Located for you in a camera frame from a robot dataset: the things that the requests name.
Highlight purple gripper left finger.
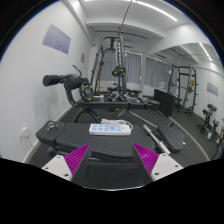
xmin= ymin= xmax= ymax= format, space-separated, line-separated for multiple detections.
xmin=41 ymin=143 xmax=92 ymax=183

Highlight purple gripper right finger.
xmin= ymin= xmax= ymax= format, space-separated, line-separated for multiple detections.
xmin=132 ymin=142 xmax=184 ymax=182

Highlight silver barbell bar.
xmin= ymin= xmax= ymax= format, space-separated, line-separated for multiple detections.
xmin=143 ymin=125 xmax=171 ymax=155

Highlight black weight bench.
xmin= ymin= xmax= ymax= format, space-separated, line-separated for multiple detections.
xmin=35 ymin=120 xmax=186 ymax=161

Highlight keys on bench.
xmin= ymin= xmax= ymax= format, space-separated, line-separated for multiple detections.
xmin=46 ymin=122 xmax=59 ymax=130

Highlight white power strip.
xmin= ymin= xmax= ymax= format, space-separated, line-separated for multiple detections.
xmin=89 ymin=124 xmax=131 ymax=136

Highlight black power rack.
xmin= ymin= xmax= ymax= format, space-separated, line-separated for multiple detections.
xmin=90 ymin=35 xmax=127 ymax=95

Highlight grey window curtains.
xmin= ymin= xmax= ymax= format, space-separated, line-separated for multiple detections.
xmin=100 ymin=51 xmax=141 ymax=84

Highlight white wall socket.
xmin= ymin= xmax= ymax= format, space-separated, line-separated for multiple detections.
xmin=17 ymin=127 xmax=29 ymax=141

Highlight large wall mirror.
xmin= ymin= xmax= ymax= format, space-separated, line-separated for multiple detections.
xmin=146 ymin=42 xmax=224 ymax=159

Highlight small brown wall sign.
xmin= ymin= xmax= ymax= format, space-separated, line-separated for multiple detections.
xmin=81 ymin=53 xmax=85 ymax=63

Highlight purple wall poster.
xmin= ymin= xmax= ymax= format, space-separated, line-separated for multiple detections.
xmin=42 ymin=24 xmax=71 ymax=54

